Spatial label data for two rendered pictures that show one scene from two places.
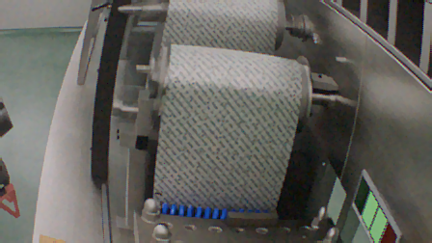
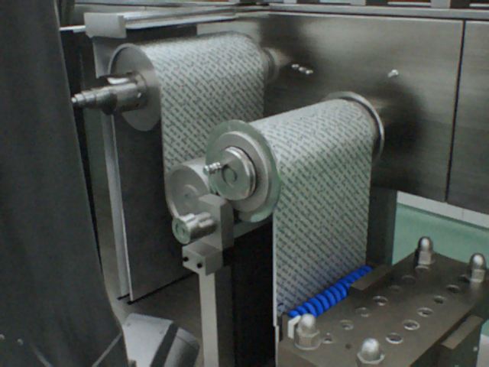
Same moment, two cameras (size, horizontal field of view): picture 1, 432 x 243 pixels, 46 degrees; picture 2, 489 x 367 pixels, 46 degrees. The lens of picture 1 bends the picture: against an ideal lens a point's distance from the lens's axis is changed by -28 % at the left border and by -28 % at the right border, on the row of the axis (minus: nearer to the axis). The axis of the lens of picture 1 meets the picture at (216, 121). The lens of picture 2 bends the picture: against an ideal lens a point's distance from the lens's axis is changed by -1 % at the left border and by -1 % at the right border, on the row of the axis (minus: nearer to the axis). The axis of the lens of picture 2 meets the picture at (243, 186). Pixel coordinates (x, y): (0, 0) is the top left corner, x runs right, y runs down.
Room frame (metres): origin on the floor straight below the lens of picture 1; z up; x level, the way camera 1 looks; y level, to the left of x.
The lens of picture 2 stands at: (0.49, 0.53, 1.52)
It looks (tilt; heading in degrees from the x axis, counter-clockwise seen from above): 21 degrees down; 326
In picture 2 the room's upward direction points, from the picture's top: 1 degrees counter-clockwise
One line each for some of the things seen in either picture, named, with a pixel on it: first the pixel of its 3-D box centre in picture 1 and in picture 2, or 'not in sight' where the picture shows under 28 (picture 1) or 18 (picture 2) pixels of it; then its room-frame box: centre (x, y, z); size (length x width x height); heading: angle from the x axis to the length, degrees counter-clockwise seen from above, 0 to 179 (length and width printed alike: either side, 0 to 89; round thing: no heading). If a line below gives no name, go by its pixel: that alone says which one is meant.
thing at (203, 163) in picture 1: (222, 171); (324, 243); (1.09, -0.03, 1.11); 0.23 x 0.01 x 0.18; 101
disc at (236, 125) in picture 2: (162, 78); (241, 171); (1.13, 0.10, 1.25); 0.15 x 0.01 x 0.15; 11
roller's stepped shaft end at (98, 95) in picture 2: (129, 9); (88, 99); (1.36, 0.23, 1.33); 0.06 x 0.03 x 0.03; 101
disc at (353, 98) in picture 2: (300, 94); (345, 134); (1.18, -0.14, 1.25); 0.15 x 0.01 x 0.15; 11
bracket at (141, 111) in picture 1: (129, 168); (209, 295); (1.16, 0.15, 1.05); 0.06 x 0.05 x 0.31; 101
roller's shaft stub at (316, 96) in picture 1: (317, 96); not in sight; (1.19, -0.18, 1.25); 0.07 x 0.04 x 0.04; 101
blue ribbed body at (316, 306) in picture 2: (217, 216); (335, 296); (1.07, -0.03, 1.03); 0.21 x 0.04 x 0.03; 101
